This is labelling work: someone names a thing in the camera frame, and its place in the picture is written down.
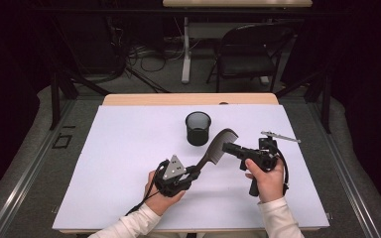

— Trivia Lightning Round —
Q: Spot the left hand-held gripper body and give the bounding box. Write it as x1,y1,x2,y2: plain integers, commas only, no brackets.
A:
153,154,192,198

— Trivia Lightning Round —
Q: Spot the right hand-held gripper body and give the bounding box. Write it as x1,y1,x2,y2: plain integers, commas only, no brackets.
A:
243,130,302,173

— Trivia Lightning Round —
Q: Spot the black comb with handle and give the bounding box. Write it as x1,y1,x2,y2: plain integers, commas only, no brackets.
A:
191,128,239,175

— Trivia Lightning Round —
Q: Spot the black mesh pen cup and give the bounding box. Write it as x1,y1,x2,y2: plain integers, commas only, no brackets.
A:
185,111,212,147

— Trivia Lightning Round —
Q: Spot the person's right hand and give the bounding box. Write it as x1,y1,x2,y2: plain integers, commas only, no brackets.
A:
244,158,286,203

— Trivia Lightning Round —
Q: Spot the person's left hand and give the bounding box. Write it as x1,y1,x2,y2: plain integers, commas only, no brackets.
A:
144,170,187,217

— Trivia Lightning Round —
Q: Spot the white foam board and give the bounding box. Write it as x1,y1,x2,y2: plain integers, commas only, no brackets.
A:
52,104,330,231

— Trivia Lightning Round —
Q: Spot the light wooden table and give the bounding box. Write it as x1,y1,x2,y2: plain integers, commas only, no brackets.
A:
102,92,280,107

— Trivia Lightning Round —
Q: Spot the black metal stand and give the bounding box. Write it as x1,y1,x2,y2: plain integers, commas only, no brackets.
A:
48,70,112,132
274,65,332,135

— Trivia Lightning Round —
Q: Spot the black folding chair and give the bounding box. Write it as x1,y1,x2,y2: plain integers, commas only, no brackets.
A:
205,22,296,93

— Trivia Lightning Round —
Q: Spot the white desk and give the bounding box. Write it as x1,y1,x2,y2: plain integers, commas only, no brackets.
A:
162,0,314,84

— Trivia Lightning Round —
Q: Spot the left hand-held gripper cable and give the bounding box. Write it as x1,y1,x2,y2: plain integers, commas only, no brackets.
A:
125,162,167,216

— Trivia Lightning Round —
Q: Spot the aluminium rail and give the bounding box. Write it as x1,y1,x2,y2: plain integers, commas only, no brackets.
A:
307,102,381,238
0,98,77,238

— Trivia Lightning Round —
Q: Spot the black cable tangle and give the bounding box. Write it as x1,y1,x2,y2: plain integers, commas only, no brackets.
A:
107,16,172,83

